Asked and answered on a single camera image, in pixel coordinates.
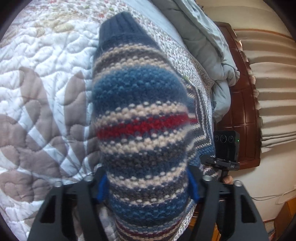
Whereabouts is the floral white quilt bedspread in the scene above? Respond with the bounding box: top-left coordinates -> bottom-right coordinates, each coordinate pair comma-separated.
0,0 -> 216,241

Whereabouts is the person right hand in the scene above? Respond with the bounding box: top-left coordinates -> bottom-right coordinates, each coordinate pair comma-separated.
223,175 -> 234,185

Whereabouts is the striped knitted sweater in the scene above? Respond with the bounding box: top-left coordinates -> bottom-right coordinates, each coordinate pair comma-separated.
91,11 -> 219,241

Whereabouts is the white cable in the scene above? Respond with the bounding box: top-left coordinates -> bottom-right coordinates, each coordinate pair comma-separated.
250,188 -> 296,205

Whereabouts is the dark wooden headboard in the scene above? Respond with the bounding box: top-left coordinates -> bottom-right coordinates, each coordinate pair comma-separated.
214,22 -> 261,170

